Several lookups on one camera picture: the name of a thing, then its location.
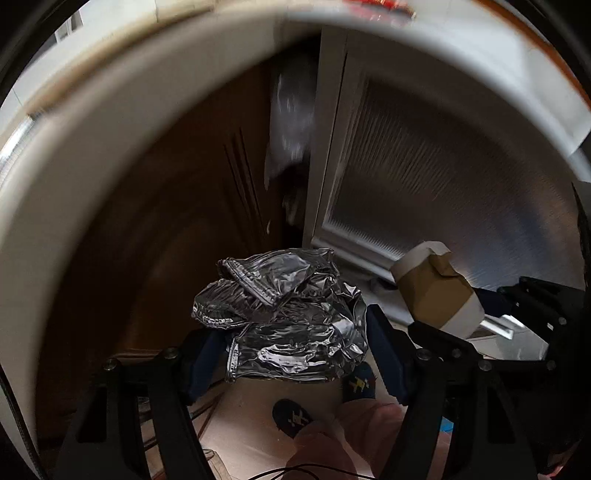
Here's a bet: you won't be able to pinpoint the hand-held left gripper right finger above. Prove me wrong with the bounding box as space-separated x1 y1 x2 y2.
366 305 542 480

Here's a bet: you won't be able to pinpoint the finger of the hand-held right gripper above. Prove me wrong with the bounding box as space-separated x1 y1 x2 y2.
410 320 556 376
475 276 571 334

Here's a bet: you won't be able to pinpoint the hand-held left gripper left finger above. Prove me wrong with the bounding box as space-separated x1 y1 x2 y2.
55 329 228 480

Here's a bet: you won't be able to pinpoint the brown paper cup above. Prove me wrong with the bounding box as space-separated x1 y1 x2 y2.
390 241 485 340

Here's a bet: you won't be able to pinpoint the silver foil wrapper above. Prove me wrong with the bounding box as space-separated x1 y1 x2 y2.
191 248 370 384

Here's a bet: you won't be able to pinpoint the person's pink pants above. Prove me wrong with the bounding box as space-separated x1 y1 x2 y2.
284 397 455 480

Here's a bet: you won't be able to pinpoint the brown wooden door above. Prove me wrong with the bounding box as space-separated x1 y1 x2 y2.
37 60 319 370

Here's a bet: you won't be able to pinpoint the white ribbed glass cabinet door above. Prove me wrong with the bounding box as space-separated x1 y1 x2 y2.
302 32 583 297

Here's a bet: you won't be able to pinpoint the red snack wrapper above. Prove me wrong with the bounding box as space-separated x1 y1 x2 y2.
344 0 417 22

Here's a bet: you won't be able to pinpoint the thin black cable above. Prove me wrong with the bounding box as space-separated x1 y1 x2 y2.
249 465 376 480

